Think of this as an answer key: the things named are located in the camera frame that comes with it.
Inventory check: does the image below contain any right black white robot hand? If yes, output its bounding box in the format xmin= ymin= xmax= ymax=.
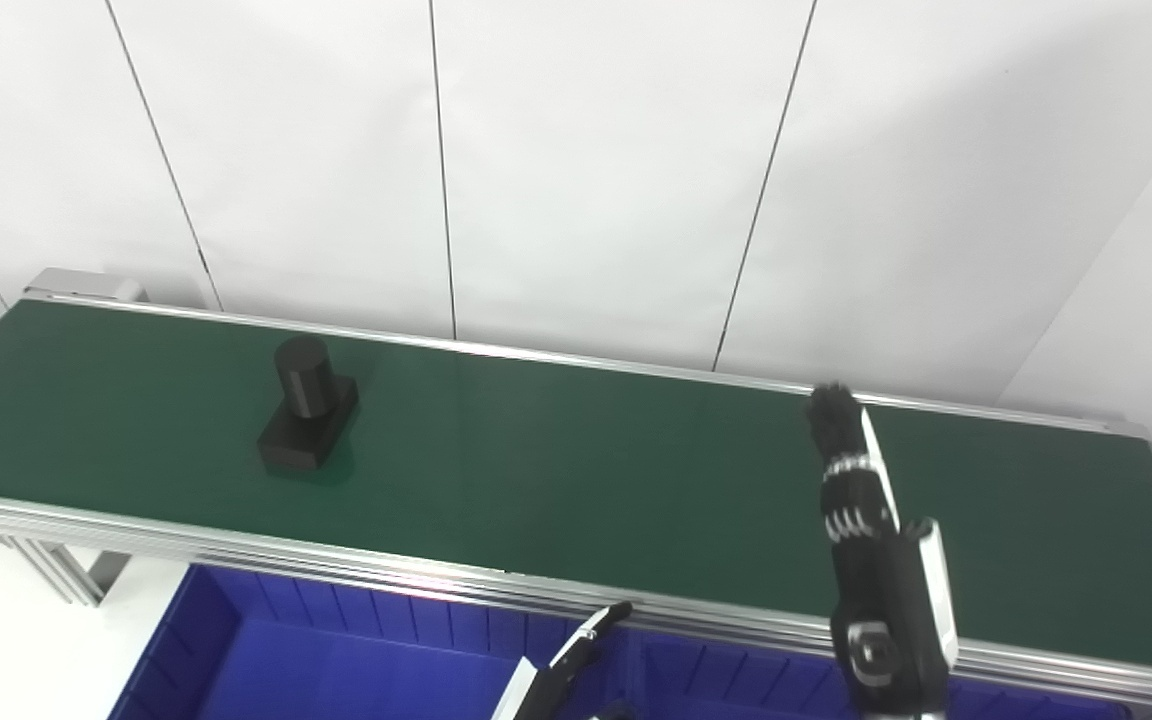
xmin=807 ymin=382 xmax=960 ymax=718

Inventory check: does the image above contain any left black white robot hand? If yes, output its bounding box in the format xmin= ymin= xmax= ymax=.
xmin=491 ymin=600 xmax=638 ymax=720

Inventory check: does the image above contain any black cylinder-on-block part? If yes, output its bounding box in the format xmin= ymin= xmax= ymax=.
xmin=257 ymin=334 xmax=361 ymax=472

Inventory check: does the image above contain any blue plastic bin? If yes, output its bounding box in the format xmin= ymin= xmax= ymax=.
xmin=626 ymin=640 xmax=1137 ymax=720
xmin=110 ymin=564 xmax=637 ymax=720

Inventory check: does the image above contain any green conveyor belt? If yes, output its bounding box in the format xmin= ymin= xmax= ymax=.
xmin=0 ymin=290 xmax=1152 ymax=713

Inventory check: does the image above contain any aluminium conveyor support leg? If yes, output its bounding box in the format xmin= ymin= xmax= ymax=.
xmin=0 ymin=535 xmax=133 ymax=607

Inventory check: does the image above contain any grey conveyor motor housing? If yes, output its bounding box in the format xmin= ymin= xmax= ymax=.
xmin=24 ymin=267 xmax=148 ymax=304

